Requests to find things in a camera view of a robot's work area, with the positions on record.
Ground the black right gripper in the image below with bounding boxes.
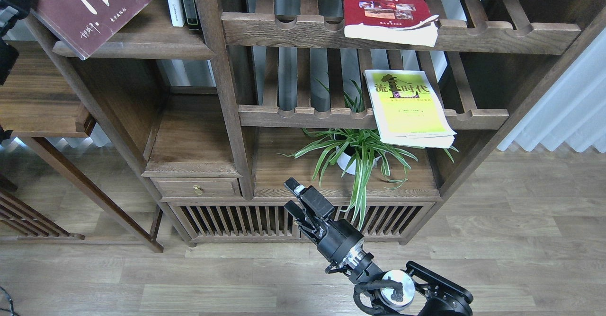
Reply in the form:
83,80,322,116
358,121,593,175
284,177,365,269

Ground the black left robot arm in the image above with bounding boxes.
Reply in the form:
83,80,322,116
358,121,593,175
0,0,33,85

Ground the wooden side table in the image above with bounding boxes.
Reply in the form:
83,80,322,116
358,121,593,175
1,41,164,252

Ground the green spider plant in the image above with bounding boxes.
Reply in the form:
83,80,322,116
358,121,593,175
291,70,456,228

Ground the white curtain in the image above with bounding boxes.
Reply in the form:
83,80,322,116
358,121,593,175
497,31,606,153

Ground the dark wooden bookshelf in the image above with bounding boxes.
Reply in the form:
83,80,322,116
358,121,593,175
25,0,605,245

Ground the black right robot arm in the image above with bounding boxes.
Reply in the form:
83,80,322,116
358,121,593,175
285,178,473,316

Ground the white plant pot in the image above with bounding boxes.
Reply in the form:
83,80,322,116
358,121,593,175
336,146,381,175

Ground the yellow green book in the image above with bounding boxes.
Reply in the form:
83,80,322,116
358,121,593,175
364,70,456,149

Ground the white upright book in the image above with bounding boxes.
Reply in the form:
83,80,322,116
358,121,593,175
167,0,185,27

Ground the dark grey upright book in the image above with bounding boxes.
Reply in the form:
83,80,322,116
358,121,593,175
182,0,200,31

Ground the brass drawer knob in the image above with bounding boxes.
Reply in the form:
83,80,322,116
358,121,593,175
193,185,204,196

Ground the red book on top shelf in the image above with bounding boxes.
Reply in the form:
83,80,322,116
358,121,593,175
343,0,439,47

